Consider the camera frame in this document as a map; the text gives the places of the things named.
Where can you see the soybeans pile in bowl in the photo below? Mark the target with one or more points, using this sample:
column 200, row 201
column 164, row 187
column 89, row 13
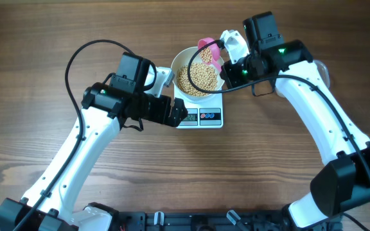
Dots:
column 202, row 75

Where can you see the pink plastic measuring scoop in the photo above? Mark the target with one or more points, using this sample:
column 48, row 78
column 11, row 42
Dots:
column 210, row 55

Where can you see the white digital kitchen scale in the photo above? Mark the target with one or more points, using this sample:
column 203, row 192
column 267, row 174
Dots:
column 203, row 112

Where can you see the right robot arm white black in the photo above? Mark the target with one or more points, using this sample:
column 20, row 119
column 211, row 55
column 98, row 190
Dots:
column 261, row 54

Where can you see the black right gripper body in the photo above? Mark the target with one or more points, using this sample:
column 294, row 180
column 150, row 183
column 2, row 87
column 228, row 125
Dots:
column 239, row 72

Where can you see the clear container of soybeans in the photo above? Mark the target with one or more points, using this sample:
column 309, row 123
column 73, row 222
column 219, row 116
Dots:
column 321, row 72

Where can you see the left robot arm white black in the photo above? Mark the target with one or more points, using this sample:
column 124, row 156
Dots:
column 49, row 203

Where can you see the white round bowl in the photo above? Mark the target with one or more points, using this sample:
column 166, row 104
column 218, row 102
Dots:
column 183, row 59

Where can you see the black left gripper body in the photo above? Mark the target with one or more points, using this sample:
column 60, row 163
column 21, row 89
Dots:
column 153, row 109

